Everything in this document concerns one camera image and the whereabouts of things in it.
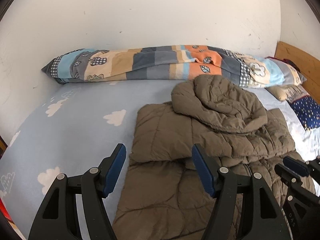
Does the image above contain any brown quilted hooded jacket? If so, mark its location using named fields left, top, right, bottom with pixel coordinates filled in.
left=113, top=75, right=300, bottom=239

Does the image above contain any red object beside bed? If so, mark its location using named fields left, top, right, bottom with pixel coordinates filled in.
left=0, top=199, right=12, bottom=222

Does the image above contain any navy dotted pillow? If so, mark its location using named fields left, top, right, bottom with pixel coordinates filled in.
left=287, top=93, right=320, bottom=131

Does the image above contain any light blue cloud bedsheet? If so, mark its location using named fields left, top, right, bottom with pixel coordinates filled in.
left=1, top=80, right=314, bottom=239

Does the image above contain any wooden headboard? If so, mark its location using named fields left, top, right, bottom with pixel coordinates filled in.
left=274, top=41, right=320, bottom=103

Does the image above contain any patchwork patterned rolled blanket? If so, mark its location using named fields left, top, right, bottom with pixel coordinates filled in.
left=42, top=45, right=306, bottom=88

